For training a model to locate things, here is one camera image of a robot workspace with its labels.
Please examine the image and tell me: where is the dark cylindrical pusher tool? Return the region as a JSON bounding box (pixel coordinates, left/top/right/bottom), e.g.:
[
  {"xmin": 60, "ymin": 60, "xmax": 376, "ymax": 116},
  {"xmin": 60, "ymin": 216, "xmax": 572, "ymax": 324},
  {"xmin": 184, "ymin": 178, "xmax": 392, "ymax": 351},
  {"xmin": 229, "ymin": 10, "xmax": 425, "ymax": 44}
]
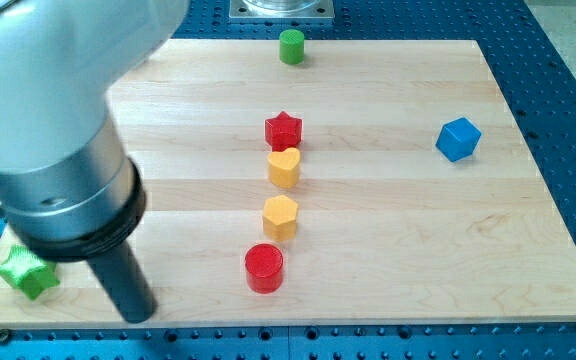
[{"xmin": 87, "ymin": 241, "xmax": 157, "ymax": 323}]

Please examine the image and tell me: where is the blue cube block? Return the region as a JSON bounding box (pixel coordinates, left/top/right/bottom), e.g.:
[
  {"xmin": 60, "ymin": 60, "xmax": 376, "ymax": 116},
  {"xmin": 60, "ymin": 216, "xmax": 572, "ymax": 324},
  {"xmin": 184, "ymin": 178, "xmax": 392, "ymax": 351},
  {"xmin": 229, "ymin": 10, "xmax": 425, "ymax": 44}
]
[{"xmin": 435, "ymin": 117, "xmax": 482, "ymax": 162}]

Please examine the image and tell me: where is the red star block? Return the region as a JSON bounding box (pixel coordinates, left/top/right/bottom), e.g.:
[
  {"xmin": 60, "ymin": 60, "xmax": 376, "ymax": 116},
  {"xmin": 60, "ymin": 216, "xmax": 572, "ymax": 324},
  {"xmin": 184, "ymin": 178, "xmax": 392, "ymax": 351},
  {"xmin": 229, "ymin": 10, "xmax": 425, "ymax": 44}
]
[{"xmin": 264, "ymin": 111, "xmax": 303, "ymax": 152}]

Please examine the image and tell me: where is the green cylinder block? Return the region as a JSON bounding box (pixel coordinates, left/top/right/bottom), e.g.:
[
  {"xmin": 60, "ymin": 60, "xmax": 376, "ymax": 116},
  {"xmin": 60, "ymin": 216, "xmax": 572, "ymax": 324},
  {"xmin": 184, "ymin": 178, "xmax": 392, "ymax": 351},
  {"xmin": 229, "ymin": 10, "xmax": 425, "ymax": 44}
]
[{"xmin": 279, "ymin": 29, "xmax": 305, "ymax": 65}]

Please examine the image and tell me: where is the yellow hexagon block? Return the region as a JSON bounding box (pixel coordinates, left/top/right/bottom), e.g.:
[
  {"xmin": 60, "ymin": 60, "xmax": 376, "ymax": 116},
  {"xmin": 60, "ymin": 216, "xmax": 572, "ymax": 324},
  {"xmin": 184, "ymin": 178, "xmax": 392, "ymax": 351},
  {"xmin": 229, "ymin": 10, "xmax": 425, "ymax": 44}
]
[{"xmin": 262, "ymin": 195, "xmax": 299, "ymax": 242}]

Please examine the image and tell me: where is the yellow heart block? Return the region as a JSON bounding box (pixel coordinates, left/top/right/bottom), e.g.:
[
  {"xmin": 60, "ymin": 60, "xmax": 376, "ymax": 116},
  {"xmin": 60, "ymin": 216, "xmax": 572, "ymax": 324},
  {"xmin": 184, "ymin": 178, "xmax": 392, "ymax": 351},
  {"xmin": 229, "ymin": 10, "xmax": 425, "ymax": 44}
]
[{"xmin": 267, "ymin": 147, "xmax": 301, "ymax": 189}]

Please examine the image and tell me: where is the wooden board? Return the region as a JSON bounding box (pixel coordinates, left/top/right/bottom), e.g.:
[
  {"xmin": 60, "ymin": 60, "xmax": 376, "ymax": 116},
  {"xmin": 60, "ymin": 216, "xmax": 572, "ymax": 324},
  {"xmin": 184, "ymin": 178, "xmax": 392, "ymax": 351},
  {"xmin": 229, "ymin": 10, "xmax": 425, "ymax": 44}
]
[{"xmin": 0, "ymin": 38, "xmax": 576, "ymax": 330}]

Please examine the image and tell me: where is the red cylinder block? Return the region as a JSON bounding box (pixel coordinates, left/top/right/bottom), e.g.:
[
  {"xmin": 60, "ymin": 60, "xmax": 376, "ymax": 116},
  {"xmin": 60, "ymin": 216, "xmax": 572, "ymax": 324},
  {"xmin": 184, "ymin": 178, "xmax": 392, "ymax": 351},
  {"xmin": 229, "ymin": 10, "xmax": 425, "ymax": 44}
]
[{"xmin": 244, "ymin": 243, "xmax": 284, "ymax": 294}]

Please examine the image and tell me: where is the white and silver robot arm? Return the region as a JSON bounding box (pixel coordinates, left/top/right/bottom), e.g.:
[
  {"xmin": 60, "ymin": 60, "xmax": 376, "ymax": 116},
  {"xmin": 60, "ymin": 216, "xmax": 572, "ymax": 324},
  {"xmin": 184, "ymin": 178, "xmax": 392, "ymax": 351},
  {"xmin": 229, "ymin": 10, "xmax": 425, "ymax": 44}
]
[{"xmin": 0, "ymin": 0, "xmax": 189, "ymax": 261}]

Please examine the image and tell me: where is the green star block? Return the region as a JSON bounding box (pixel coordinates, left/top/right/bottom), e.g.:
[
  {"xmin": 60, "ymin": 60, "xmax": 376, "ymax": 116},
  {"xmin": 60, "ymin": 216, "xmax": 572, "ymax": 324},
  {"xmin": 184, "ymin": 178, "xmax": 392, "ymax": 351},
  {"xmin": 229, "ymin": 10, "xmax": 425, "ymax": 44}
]
[{"xmin": 0, "ymin": 245, "xmax": 60, "ymax": 301}]

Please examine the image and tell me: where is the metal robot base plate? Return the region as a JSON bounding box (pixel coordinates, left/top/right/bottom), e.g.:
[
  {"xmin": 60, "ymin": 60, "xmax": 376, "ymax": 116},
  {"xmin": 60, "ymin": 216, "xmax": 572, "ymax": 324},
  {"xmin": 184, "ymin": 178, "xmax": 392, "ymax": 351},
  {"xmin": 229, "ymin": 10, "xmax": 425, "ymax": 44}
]
[{"xmin": 229, "ymin": 0, "xmax": 335, "ymax": 20}]

